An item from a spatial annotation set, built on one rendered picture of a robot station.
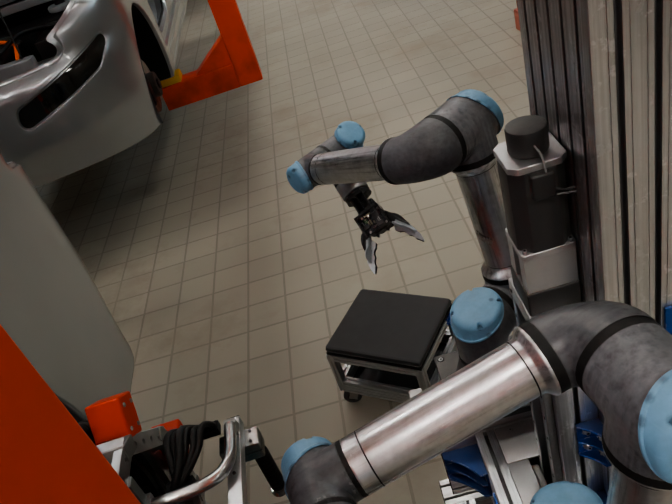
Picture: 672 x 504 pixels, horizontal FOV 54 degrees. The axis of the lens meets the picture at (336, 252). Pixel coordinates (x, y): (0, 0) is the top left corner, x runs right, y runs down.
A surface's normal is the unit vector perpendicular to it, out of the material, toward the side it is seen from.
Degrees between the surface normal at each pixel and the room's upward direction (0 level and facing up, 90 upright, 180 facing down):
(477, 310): 7
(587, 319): 20
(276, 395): 0
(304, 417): 0
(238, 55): 90
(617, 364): 36
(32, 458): 90
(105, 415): 55
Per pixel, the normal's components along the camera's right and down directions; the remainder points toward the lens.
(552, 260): 0.11, 0.56
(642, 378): -0.66, -0.52
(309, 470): -0.40, -0.71
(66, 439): 0.95, -0.31
